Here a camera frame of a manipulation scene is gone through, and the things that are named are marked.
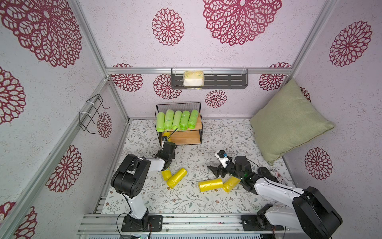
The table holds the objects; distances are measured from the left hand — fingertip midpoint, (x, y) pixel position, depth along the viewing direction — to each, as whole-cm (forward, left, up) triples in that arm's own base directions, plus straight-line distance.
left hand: (167, 150), depth 100 cm
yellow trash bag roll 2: (-24, -29, +3) cm, 38 cm away
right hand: (-13, -28, +10) cm, 33 cm away
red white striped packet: (-19, -68, +1) cm, 70 cm away
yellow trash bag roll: (-19, -2, +3) cm, 19 cm away
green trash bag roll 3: (+14, -18, +18) cm, 29 cm away
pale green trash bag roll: (+9, -7, +18) cm, 21 cm away
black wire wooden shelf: (+12, -15, -1) cm, 19 cm away
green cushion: (+2, -69, +25) cm, 73 cm away
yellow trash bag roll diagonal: (-20, -7, +1) cm, 21 cm away
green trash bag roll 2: (+8, -12, +19) cm, 24 cm away
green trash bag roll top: (+12, -2, +18) cm, 21 cm away
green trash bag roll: (+9, +3, +18) cm, 20 cm away
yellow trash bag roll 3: (-24, -38, +2) cm, 45 cm away
